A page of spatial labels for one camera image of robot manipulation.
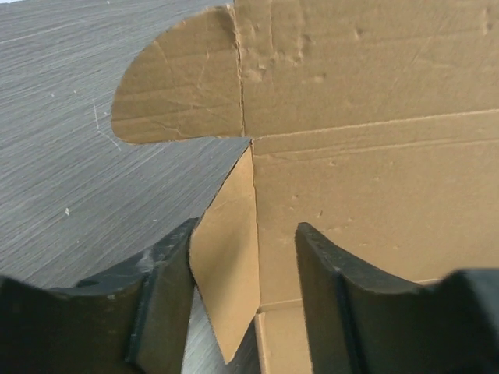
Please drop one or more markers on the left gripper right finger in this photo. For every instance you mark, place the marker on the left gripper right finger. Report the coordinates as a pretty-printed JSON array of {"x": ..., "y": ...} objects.
[{"x": 361, "y": 319}]

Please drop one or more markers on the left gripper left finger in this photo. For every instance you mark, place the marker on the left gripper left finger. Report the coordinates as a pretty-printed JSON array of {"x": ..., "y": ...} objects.
[{"x": 130, "y": 318}]

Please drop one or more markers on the brown cardboard box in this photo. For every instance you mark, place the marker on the brown cardboard box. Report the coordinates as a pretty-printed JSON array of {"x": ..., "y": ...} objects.
[{"x": 374, "y": 121}]

